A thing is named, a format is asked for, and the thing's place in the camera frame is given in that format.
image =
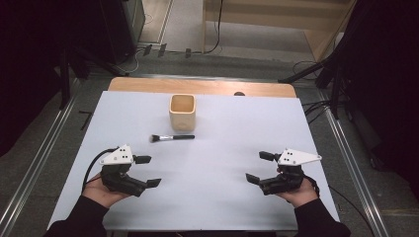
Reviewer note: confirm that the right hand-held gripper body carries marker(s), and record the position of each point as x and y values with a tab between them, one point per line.
286	179

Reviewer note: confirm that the square wooden cup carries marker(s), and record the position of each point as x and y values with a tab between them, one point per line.
182	120

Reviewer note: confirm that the person's right hand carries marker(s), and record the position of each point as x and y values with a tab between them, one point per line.
301	196

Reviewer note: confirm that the white table cover sheet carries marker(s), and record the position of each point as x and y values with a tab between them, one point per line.
214	197

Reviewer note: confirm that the black cabinet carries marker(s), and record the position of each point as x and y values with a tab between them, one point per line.
122	29

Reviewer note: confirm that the person's left hand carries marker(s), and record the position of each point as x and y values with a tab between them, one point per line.
97	192

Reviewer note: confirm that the black makeup brush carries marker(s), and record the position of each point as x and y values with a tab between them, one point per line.
178	137

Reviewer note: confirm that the aluminium floor rail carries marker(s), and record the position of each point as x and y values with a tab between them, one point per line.
49	131
349	158

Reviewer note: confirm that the dark curtain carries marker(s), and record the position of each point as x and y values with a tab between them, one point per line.
29	65
388	82

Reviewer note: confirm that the dark round table grommet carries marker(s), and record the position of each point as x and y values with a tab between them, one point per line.
239	94

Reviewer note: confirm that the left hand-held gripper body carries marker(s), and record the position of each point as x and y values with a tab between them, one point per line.
117	177

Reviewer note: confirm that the dark power plug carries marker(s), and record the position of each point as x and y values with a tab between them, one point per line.
162	50
147	50
188	53

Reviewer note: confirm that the light wooden shelf unit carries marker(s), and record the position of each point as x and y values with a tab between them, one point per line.
263	29

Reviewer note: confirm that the black tripod stand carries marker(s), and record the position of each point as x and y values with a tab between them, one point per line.
336	89

